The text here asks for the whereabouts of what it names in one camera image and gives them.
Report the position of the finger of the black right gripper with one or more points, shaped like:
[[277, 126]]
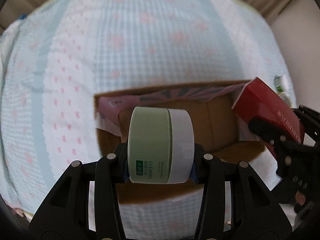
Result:
[[275, 139]]

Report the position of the brown cardboard box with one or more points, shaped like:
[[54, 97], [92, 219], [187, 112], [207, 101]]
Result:
[[216, 128]]

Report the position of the white green supplement bottle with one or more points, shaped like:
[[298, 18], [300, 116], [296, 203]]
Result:
[[281, 83]]

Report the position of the pale green cream jar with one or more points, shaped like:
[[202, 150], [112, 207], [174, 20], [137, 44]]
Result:
[[160, 146]]

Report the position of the red rectangular carton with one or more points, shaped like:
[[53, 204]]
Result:
[[258, 100]]

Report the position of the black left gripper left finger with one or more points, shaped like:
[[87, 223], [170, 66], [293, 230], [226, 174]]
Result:
[[83, 203]]

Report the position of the blue pink patterned bedsheet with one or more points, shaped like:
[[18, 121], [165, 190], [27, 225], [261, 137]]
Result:
[[56, 59]]

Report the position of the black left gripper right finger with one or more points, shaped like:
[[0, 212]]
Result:
[[236, 203]]

